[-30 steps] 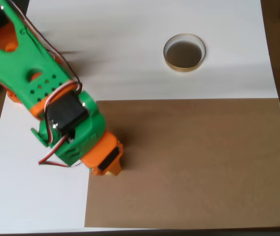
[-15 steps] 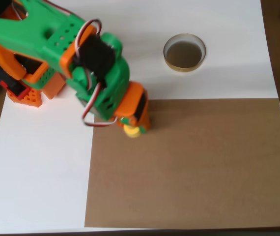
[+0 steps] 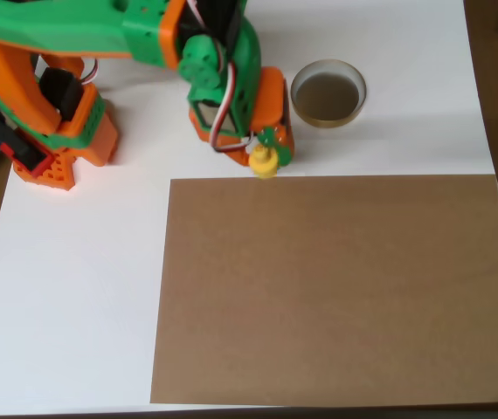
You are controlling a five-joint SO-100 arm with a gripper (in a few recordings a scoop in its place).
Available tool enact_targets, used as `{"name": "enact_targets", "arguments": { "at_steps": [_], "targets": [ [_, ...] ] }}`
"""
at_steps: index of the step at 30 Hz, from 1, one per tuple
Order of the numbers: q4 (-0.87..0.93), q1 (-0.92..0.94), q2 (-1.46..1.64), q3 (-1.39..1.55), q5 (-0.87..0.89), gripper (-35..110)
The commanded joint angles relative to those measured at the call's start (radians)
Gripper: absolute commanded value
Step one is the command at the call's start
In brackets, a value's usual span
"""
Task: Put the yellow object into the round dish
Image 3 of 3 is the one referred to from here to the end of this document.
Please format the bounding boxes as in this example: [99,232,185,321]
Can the small yellow plastic piece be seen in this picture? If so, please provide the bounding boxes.
[248,143,280,181]

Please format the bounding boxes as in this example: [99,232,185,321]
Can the orange robot base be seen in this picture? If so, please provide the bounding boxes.
[12,93,119,192]

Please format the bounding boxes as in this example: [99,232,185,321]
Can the round gold-rimmed bowl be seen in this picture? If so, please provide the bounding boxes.
[290,58,368,128]

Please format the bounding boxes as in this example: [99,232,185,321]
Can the white table sheet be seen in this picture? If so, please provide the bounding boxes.
[0,0,498,414]

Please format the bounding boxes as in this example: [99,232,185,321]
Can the brown cardboard sheet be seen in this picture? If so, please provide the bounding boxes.
[149,174,498,405]

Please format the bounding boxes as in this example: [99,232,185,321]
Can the red black controller board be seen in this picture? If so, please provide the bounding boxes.
[0,124,54,176]

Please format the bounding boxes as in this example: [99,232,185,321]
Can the white red servo cable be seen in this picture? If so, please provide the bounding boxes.
[183,0,257,154]

